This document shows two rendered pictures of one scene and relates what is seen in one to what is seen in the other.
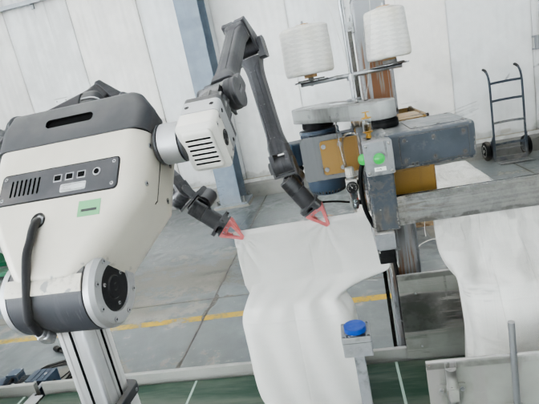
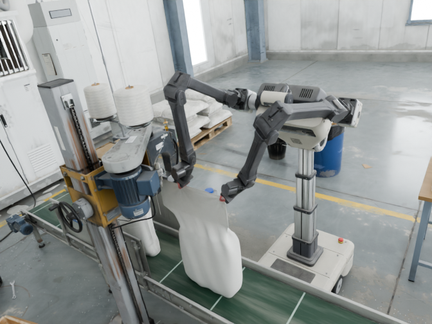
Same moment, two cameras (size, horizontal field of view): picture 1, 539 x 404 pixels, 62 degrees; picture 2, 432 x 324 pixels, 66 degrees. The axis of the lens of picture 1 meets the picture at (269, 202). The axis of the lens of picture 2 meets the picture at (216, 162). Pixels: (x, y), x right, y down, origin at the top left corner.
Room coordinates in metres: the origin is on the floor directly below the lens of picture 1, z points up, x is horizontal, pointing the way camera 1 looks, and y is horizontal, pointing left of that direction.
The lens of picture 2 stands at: (2.74, 0.83, 2.04)
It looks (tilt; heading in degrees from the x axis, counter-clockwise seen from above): 27 degrees down; 209
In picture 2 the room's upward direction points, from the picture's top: 7 degrees counter-clockwise
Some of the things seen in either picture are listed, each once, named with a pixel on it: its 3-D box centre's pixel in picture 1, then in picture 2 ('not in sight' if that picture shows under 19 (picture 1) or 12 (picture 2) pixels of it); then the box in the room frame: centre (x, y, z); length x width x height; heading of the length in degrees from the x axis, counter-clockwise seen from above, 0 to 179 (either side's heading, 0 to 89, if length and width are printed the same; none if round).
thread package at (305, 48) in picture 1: (306, 51); (134, 105); (1.56, -0.22, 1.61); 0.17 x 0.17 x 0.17
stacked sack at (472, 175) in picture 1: (452, 182); not in sight; (4.05, -1.72, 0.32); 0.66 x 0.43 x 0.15; 77
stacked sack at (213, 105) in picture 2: not in sight; (209, 104); (-1.78, -1.65, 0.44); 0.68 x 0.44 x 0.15; 170
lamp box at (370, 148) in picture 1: (378, 156); (173, 134); (1.17, -0.31, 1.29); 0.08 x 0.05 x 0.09; 80
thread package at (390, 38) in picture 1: (386, 33); (99, 99); (1.51, -0.48, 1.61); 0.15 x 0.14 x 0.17; 80
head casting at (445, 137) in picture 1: (415, 165); (146, 150); (1.29, -0.44, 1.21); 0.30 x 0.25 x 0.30; 80
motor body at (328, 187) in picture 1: (324, 160); (131, 191); (1.70, -0.24, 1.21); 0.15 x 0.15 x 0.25
